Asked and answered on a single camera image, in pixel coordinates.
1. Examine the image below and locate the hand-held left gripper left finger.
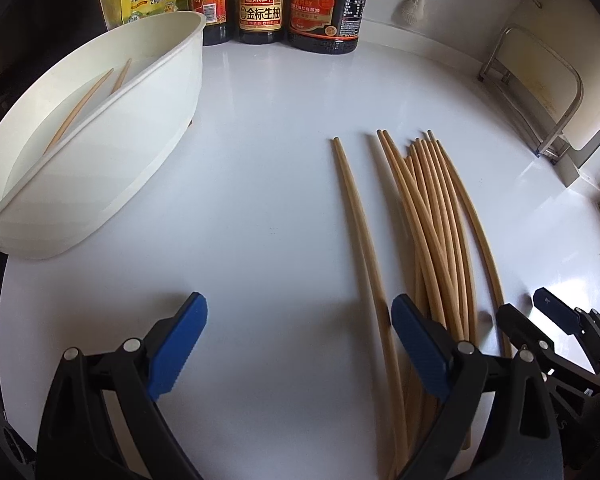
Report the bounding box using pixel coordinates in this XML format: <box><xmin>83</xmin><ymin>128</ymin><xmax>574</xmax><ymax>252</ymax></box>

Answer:
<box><xmin>36</xmin><ymin>291</ymin><xmax>209</xmax><ymax>480</ymax></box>

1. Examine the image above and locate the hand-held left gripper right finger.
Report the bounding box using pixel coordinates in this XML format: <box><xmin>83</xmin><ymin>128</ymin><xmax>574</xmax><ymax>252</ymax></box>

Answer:
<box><xmin>390</xmin><ymin>294</ymin><xmax>566</xmax><ymax>480</ymax></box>

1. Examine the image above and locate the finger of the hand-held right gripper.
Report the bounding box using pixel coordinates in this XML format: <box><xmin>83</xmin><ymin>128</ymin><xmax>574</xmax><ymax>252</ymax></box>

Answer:
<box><xmin>532</xmin><ymin>287</ymin><xmax>600</xmax><ymax>374</ymax></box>
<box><xmin>496</xmin><ymin>302</ymin><xmax>600</xmax><ymax>442</ymax></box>

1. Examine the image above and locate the pile of wooden chopsticks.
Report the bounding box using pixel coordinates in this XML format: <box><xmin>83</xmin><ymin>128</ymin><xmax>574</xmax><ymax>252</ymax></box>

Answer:
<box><xmin>375</xmin><ymin>129</ymin><xmax>513</xmax><ymax>480</ymax></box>

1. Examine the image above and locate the wooden chopstick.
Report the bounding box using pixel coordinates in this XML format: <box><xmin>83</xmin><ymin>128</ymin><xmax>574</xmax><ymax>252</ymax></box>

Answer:
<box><xmin>44</xmin><ymin>68</ymin><xmax>116</xmax><ymax>155</ymax></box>
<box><xmin>331</xmin><ymin>137</ymin><xmax>410</xmax><ymax>480</ymax></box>
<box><xmin>110</xmin><ymin>58</ymin><xmax>132</xmax><ymax>96</ymax></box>

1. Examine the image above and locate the white oval plastic container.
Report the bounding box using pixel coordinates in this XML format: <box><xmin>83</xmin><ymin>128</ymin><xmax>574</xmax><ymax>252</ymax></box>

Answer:
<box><xmin>0</xmin><ymin>10</ymin><xmax>207</xmax><ymax>261</ymax></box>

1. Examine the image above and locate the metal board rack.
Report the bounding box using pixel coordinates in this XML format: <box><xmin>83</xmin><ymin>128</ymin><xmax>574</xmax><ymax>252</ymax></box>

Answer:
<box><xmin>477</xmin><ymin>25</ymin><xmax>583</xmax><ymax>163</ymax></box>

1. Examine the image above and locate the white cutting board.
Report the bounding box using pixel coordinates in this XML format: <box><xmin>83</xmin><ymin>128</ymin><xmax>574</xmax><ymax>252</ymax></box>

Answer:
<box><xmin>490</xmin><ymin>0</ymin><xmax>600</xmax><ymax>153</ymax></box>

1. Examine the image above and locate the large dark sauce jug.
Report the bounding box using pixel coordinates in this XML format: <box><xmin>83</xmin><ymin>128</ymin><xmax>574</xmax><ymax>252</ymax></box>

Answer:
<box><xmin>287</xmin><ymin>0</ymin><xmax>370</xmax><ymax>56</ymax></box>

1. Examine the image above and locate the soy sauce bottle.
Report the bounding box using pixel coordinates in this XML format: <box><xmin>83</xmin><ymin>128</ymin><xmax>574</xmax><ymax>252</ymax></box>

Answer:
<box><xmin>237</xmin><ymin>0</ymin><xmax>287</xmax><ymax>45</ymax></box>

